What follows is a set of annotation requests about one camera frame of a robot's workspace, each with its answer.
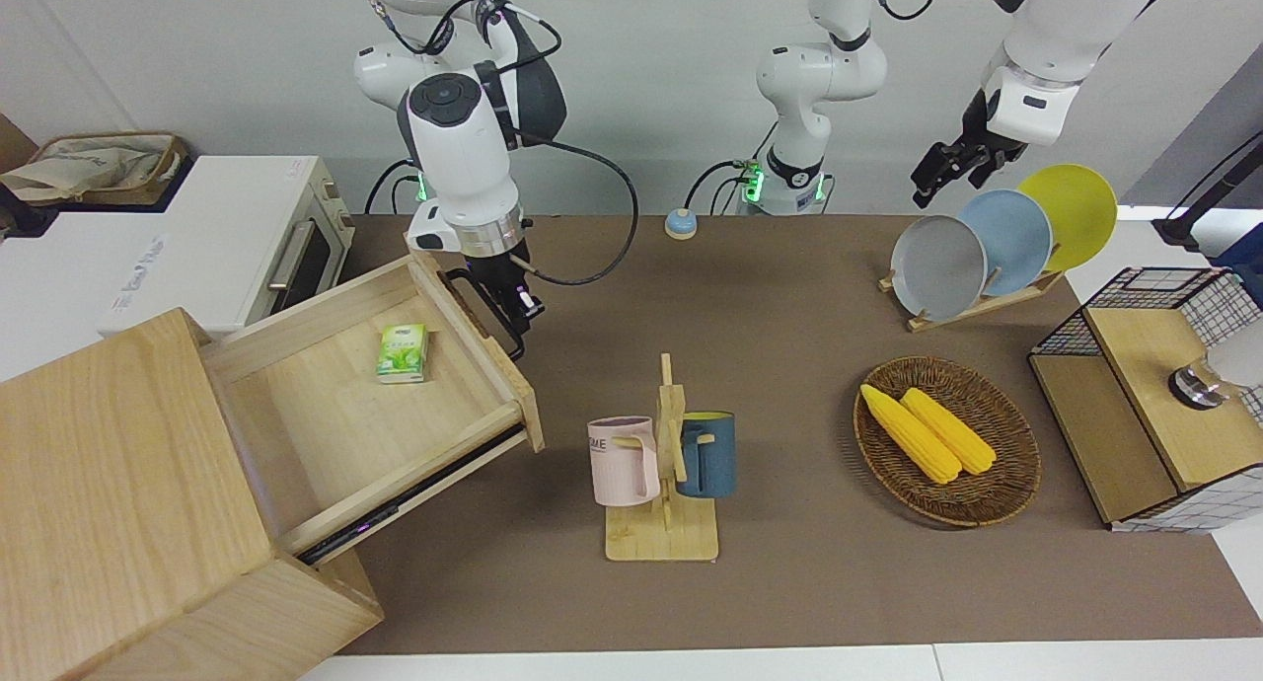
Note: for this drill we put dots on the long yellow corn cob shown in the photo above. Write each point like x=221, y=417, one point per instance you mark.
x=913, y=436

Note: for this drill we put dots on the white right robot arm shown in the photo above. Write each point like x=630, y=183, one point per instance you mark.
x=464, y=158

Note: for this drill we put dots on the yellow plate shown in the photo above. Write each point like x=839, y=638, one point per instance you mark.
x=1080, y=207

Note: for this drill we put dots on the short yellow corn cob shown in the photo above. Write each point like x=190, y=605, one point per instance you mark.
x=952, y=432

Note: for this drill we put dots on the brown wicker basket tray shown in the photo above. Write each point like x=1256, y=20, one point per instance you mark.
x=987, y=503

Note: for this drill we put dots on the white toaster oven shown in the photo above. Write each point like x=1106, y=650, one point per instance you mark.
x=227, y=227

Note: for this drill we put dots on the dark blue mug yellow inside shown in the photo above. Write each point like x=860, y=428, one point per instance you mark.
x=715, y=459

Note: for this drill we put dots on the light wooden drawer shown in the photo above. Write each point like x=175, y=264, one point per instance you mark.
x=326, y=434

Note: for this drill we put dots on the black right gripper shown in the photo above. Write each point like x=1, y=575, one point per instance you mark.
x=498, y=271

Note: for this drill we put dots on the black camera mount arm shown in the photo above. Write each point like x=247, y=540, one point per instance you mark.
x=1179, y=232

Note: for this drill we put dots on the light blue plate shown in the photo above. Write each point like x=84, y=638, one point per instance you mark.
x=1016, y=237

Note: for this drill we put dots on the wooden plate rack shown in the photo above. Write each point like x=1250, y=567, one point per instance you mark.
x=977, y=306

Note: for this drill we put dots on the grey plate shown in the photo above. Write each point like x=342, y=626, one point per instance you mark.
x=937, y=266

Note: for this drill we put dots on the green white tissue pack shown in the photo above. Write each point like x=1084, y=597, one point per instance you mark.
x=402, y=355

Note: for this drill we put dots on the blue box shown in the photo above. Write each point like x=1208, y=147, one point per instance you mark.
x=1245, y=257

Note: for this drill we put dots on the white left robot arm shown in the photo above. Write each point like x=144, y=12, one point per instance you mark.
x=819, y=69

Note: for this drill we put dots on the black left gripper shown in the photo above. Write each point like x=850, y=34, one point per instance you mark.
x=987, y=148

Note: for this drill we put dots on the brown cardboard box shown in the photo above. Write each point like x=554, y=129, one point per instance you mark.
x=10, y=143

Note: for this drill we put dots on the blue dome bell wooden base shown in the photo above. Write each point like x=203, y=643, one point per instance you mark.
x=681, y=225

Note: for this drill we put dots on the pink ribbed mug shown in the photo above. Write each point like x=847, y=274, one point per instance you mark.
x=622, y=464

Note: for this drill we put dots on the beige bag tray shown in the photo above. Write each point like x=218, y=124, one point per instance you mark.
x=89, y=168

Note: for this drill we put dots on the wooden mug tree stand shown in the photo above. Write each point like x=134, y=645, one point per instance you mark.
x=661, y=538

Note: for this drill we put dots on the light wooden drawer cabinet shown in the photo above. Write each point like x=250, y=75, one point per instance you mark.
x=118, y=484

